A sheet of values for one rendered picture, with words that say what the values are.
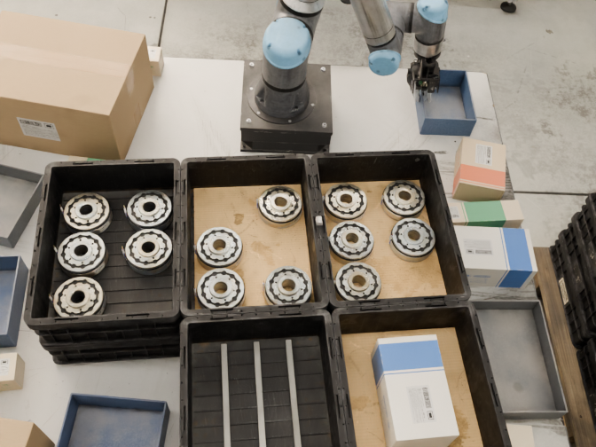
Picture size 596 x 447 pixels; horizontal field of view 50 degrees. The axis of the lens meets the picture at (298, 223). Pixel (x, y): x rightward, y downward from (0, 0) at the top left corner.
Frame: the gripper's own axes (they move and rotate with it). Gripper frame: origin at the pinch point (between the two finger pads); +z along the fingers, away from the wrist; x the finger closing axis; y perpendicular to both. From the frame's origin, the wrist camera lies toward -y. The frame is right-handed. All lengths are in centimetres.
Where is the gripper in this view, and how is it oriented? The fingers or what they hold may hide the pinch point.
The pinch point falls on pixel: (420, 96)
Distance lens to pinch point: 195.3
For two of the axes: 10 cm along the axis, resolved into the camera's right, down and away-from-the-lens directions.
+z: 0.7, 5.4, 8.4
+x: 10.0, -0.1, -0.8
